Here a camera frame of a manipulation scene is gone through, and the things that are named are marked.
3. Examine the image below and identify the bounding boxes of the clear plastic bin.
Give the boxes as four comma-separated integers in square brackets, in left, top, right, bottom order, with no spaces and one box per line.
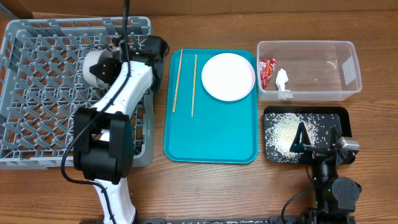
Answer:
[257,40,362,101]

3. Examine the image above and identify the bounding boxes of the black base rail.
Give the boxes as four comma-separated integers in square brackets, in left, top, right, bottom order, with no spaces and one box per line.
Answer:
[80,216,356,224]

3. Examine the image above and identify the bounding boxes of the wooden chopstick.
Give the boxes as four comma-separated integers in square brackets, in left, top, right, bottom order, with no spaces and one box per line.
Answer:
[172,49,183,113]
[191,54,198,117]

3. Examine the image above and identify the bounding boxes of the rice grains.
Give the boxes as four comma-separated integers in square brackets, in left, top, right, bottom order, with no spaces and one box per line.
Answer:
[264,113,340,164]

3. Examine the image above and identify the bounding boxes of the white paper cup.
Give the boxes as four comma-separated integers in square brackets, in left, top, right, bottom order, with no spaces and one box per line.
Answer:
[99,130,110,142]

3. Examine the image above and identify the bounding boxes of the white tissue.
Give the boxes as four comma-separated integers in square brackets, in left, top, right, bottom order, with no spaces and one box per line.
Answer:
[275,68,293,100]

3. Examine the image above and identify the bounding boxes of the grey metal bowl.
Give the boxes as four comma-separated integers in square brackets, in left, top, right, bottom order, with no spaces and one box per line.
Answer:
[82,50,112,89]

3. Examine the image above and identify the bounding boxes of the large white plate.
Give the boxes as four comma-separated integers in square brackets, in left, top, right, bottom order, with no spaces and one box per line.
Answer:
[201,53,255,101]

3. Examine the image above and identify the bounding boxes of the teal serving tray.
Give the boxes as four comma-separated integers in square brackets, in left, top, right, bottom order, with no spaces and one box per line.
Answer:
[164,49,259,164]

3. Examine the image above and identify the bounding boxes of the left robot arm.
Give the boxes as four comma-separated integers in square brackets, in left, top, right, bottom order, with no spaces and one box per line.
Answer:
[73,35,169,223]

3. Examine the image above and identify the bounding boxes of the black waste tray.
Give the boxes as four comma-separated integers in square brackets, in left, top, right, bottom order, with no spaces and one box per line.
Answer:
[263,106,352,148]

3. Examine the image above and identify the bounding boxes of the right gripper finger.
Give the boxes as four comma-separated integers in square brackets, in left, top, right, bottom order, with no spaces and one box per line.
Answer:
[330,126,342,149]
[290,122,311,153]

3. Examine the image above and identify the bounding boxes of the grey plastic dish rack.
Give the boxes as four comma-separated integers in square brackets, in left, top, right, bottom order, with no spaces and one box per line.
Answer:
[0,16,157,170]

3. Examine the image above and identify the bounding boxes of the red snack wrapper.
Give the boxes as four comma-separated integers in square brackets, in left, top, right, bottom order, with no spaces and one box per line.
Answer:
[259,58,276,90]

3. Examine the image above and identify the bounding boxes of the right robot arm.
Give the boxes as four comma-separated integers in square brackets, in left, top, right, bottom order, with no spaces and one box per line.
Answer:
[280,122,362,223]

